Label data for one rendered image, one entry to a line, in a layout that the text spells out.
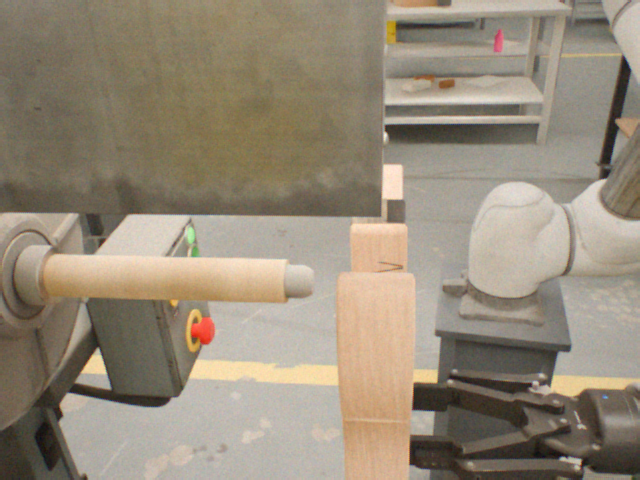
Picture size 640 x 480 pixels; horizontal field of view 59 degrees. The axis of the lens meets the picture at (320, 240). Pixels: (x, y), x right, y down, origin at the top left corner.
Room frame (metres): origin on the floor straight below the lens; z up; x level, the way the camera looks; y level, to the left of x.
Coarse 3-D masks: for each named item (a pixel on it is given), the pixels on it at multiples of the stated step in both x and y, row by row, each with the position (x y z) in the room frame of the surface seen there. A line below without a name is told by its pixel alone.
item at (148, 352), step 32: (128, 224) 0.70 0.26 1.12; (160, 224) 0.69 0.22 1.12; (192, 224) 0.70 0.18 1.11; (160, 256) 0.60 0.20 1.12; (96, 320) 0.57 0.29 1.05; (128, 320) 0.56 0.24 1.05; (160, 320) 0.56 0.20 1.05; (192, 320) 0.64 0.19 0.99; (128, 352) 0.57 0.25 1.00; (160, 352) 0.56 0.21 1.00; (192, 352) 0.62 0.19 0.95; (128, 384) 0.57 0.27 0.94; (160, 384) 0.56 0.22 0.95
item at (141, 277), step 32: (64, 256) 0.37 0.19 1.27; (96, 256) 0.37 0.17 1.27; (128, 256) 0.36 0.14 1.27; (64, 288) 0.35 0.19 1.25; (96, 288) 0.35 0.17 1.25; (128, 288) 0.34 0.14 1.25; (160, 288) 0.34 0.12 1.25; (192, 288) 0.34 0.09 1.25; (224, 288) 0.33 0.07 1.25; (256, 288) 0.33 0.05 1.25
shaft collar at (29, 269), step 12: (24, 252) 0.37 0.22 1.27; (36, 252) 0.36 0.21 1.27; (48, 252) 0.37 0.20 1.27; (60, 252) 0.38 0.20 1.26; (24, 264) 0.36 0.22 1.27; (36, 264) 0.35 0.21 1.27; (24, 276) 0.35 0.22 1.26; (36, 276) 0.35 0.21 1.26; (24, 288) 0.35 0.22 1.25; (36, 288) 0.35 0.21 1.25; (24, 300) 0.35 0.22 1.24; (36, 300) 0.35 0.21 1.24; (48, 300) 0.35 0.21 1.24; (60, 300) 0.36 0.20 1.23
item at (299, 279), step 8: (288, 272) 0.34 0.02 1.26; (296, 272) 0.34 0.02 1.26; (304, 272) 0.34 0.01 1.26; (312, 272) 0.34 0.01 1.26; (288, 280) 0.33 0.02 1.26; (296, 280) 0.33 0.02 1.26; (304, 280) 0.33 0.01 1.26; (312, 280) 0.34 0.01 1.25; (288, 288) 0.33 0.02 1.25; (296, 288) 0.33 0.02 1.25; (304, 288) 0.33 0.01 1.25; (312, 288) 0.33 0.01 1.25; (288, 296) 0.33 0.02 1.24; (296, 296) 0.33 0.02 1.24; (304, 296) 0.33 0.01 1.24
